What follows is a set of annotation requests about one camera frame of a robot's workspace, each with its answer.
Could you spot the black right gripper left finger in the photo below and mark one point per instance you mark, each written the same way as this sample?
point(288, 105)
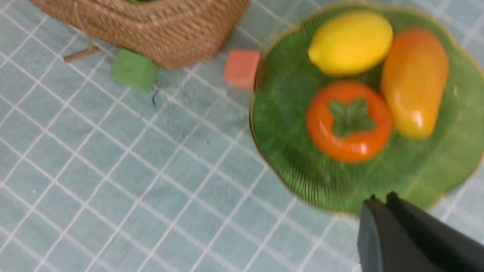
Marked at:
point(384, 246)

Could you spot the woven rattan basket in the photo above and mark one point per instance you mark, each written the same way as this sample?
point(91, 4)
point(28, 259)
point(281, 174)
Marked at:
point(173, 33)

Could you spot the yellow orange mango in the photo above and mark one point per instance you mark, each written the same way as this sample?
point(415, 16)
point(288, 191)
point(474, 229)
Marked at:
point(414, 77)

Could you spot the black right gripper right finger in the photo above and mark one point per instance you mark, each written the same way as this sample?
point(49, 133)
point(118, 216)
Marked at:
point(444, 246)

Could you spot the green glass leaf plate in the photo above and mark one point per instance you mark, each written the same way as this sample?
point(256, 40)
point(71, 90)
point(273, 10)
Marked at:
point(419, 171)

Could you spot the green foam cube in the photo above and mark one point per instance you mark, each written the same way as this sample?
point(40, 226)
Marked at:
point(134, 70)

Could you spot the green checkered tablecloth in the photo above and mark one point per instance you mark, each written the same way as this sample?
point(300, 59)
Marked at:
point(97, 177)

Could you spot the pink foam cube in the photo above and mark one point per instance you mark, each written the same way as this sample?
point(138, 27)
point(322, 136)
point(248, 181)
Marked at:
point(240, 68)

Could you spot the orange persimmon with green calyx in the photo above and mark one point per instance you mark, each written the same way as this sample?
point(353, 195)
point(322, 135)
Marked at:
point(349, 121)

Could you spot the yellow lemon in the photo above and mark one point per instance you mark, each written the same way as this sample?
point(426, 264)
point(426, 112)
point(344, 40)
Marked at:
point(351, 43)

